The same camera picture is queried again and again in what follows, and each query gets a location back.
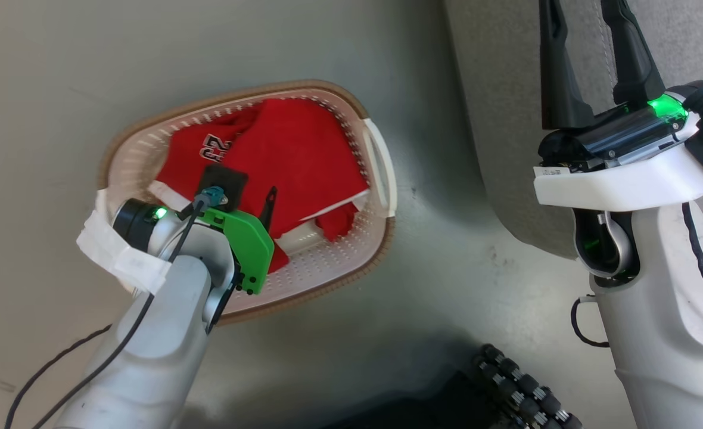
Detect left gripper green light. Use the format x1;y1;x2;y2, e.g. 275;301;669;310
148;186;279;240

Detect green camera mount bracket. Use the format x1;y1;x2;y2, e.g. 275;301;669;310
198;206;276;296

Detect grey fabric sofa seat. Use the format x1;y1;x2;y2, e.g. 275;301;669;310
444;0;703;260

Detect short black cable loop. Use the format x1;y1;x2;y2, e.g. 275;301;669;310
570;294;611;349

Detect red jersey with white number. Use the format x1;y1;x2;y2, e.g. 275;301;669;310
156;109;264;202

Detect white tape strip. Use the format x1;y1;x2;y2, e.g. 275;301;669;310
76;189;172;294

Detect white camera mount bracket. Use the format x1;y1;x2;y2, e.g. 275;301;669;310
533;113;703;213

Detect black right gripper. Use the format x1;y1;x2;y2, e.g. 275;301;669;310
538;0;690;175

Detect white perforated laundry basket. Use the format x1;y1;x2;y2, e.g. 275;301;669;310
97;79;398;326

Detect red fleece cloth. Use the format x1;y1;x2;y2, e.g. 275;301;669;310
219;98;370;275

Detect black cable with teal plug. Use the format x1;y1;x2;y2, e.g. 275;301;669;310
29;186;227;429

